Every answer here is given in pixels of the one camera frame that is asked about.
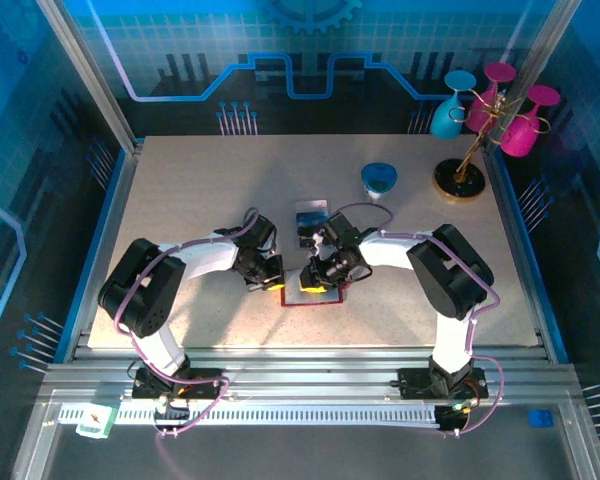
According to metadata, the white slotted cable duct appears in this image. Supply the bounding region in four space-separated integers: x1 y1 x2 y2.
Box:
58 403 441 427

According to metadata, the blue goblet with white foot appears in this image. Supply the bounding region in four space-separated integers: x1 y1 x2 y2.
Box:
360 162 399 204

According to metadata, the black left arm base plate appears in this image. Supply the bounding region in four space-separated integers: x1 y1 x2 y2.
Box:
131 366 230 401

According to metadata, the small blue block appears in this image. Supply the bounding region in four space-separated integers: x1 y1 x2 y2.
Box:
527 408 556 429

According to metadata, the green and white small box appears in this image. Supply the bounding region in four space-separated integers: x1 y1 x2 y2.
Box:
75 403 118 440

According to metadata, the pink hanging goblet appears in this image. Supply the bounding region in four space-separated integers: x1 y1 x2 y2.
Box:
499 84 562 159
467 61 517 135

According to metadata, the black controller board with wires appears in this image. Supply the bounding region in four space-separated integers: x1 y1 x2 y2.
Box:
435 402 474 435
153 397 191 437

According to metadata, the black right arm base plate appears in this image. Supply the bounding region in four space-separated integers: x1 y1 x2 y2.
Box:
396 366 490 401

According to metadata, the aluminium frame post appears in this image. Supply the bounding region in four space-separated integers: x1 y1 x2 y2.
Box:
35 0 141 154
482 0 584 156

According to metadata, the red leather card holder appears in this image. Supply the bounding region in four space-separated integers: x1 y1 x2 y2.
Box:
278 269 349 308

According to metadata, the silver grey card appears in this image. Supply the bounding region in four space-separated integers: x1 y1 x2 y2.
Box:
294 198 329 215

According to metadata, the aluminium frame rail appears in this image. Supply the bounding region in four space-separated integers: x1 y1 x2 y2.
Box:
39 344 581 406

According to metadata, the gold glass rack stand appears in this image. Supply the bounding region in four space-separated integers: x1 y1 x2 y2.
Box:
433 87 551 204

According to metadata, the blue hanging goblet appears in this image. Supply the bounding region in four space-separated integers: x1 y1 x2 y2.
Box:
429 69 478 141

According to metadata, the blue card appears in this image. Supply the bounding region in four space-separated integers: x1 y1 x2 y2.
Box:
294 209 330 230

